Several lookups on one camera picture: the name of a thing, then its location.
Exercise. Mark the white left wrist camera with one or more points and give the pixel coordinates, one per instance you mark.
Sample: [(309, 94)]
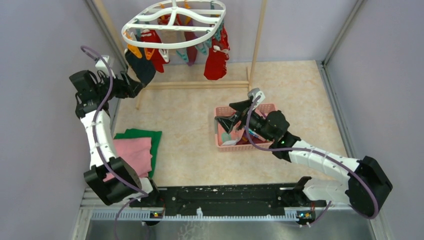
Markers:
[(104, 67)]

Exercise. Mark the orange clothespin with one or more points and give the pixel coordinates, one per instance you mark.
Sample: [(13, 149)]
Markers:
[(149, 53), (134, 49)]

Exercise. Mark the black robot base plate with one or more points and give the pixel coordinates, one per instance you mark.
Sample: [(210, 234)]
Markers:
[(282, 194)]

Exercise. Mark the pink cloth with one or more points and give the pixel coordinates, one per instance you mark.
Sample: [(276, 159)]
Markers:
[(137, 154)]

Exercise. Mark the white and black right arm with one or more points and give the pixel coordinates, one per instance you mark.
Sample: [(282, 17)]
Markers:
[(360, 183)]

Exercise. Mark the maroon purple long sock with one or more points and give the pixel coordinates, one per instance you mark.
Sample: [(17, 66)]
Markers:
[(191, 51)]

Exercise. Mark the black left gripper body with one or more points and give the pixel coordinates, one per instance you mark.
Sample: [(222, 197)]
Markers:
[(122, 91)]

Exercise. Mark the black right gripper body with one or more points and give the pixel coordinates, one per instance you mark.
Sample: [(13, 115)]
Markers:
[(256, 122)]

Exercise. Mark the white plastic clip hanger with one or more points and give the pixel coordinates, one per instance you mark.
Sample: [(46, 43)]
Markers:
[(168, 16)]

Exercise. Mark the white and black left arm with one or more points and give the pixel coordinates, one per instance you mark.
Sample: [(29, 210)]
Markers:
[(109, 176)]

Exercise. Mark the dark navy sock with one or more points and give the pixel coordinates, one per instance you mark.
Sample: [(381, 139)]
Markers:
[(139, 70)]

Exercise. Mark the red patterned sock pair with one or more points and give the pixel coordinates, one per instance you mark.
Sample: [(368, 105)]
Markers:
[(216, 62)]

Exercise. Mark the green cloth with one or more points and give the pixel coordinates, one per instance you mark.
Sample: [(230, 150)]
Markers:
[(139, 133)]

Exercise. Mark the wooden drying rack frame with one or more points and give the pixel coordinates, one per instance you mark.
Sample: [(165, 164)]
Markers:
[(105, 22)]

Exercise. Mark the pink plastic basket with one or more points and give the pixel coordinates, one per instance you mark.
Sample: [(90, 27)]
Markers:
[(243, 144)]

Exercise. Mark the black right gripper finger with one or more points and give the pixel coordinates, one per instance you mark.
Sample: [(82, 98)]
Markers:
[(228, 123), (241, 106)]

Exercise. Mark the red santa sock rear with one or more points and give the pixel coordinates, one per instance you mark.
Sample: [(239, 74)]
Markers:
[(161, 56)]

